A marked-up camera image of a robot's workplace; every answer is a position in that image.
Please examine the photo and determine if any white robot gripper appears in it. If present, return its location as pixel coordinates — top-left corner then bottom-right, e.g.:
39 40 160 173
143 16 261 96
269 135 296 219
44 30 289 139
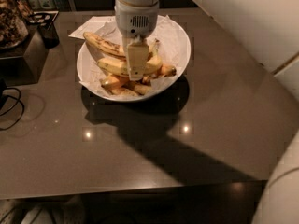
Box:
115 0 159 81

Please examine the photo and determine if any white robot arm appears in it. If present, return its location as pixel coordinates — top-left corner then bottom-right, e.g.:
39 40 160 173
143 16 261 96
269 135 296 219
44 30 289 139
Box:
121 0 299 224

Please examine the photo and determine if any middle yellow banana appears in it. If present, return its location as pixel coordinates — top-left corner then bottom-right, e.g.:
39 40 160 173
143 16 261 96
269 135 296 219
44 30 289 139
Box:
97 55 163 77

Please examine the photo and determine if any white bowl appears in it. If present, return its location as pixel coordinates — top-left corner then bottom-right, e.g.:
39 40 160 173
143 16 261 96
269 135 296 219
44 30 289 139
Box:
76 13 192 104

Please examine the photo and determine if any upper spotted yellow banana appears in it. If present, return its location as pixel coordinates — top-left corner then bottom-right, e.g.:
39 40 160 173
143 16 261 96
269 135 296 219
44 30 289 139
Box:
82 31 160 61

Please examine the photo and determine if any lower small bananas bunch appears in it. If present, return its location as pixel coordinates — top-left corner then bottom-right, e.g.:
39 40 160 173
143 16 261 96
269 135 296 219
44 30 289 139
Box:
100 63 177 97

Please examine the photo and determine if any white paper towel liner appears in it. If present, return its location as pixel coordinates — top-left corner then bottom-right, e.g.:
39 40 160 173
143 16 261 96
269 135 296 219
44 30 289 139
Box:
79 15 189 95

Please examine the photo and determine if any white paper sheet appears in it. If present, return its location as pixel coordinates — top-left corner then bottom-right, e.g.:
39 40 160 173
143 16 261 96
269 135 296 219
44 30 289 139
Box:
69 16 117 39

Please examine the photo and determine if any black cup holder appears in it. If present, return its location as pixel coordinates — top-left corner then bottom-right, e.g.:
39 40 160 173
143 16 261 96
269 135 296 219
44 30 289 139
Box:
29 12 60 49

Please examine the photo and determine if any dark metal box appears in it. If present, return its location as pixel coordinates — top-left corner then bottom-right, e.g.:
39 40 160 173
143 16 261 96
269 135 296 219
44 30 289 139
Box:
0 26 49 86

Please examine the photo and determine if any glass jar with snacks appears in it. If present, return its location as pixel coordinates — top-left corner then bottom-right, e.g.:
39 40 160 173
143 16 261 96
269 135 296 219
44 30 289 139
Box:
0 0 29 50

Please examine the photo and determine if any black cable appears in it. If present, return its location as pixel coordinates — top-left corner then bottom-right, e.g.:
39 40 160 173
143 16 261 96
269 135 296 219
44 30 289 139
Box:
0 78 26 132

